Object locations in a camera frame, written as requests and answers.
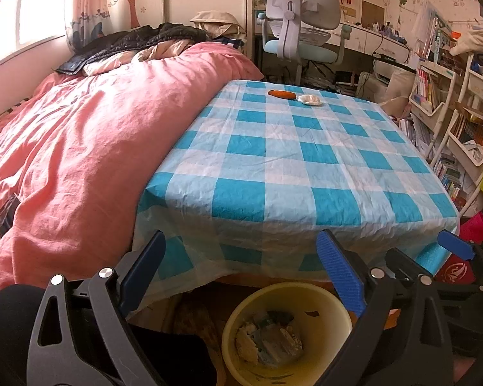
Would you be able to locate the printed curtain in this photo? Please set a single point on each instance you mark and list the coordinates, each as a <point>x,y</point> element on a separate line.
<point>88,12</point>

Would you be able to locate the yellow trash bin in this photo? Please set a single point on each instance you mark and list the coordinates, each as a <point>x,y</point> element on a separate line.
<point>326,329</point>

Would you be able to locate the dark jacket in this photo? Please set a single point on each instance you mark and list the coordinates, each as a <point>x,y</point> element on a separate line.
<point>145,40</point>

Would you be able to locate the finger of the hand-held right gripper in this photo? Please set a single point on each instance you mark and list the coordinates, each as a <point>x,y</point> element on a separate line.
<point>400,261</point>
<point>457,245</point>

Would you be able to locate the white and teal desk chair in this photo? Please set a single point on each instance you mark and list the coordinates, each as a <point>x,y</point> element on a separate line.
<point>302,20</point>

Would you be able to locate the clear plastic bottle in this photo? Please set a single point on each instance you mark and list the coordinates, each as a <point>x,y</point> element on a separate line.
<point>283,343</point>

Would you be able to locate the beige cloth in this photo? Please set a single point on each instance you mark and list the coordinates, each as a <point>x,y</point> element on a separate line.
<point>477,40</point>

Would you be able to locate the white desk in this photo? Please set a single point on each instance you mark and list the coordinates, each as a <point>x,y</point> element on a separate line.
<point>370,38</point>

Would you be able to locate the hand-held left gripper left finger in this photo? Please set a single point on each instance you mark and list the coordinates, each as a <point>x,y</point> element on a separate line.
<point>141,267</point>

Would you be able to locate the crumpled white tissue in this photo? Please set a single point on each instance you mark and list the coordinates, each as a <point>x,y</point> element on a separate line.
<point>310,99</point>

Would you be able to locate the pink duvet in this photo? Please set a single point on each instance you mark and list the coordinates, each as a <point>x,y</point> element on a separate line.
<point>84,148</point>

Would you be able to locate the beige pillow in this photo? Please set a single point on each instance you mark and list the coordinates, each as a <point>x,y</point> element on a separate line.
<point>217,22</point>

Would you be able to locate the orange carrot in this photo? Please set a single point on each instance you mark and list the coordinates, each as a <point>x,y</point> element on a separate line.
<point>281,94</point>

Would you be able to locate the blue checkered tablecloth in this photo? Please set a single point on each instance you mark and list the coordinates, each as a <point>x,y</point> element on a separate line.
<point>289,169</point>

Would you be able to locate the pile of books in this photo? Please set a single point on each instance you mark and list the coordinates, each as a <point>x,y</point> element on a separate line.
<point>450,177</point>

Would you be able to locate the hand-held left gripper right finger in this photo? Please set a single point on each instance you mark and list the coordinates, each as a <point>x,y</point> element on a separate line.
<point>342,273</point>

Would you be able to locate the red bag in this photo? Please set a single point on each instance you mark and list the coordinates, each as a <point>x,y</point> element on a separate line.
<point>455,271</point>

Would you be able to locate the white bookshelf rack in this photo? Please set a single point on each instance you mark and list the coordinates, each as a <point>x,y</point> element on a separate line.
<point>436,108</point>
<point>467,157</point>

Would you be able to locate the window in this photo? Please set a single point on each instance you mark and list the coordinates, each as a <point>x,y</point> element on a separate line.
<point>28,12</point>

